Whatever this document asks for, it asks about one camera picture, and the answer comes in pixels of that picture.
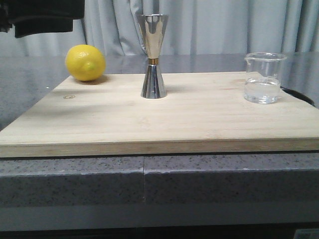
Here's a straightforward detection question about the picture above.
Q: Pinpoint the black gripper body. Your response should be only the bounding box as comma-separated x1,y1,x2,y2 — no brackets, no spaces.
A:
0,0,85,38

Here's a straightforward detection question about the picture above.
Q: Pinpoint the yellow lemon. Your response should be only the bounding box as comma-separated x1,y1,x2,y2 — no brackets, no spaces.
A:
65,44,106,81

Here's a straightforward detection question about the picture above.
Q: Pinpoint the steel hourglass jigger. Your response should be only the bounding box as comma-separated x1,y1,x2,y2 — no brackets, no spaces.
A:
137,14,168,99

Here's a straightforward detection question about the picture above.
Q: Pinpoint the clear glass beaker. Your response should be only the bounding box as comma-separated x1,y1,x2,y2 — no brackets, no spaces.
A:
244,52,287,104

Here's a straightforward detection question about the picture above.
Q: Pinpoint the wooden cutting board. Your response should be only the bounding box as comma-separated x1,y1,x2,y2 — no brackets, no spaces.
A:
0,72,319,158

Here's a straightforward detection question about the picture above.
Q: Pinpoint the grey curtain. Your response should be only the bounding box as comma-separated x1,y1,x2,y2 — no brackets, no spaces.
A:
0,0,319,57

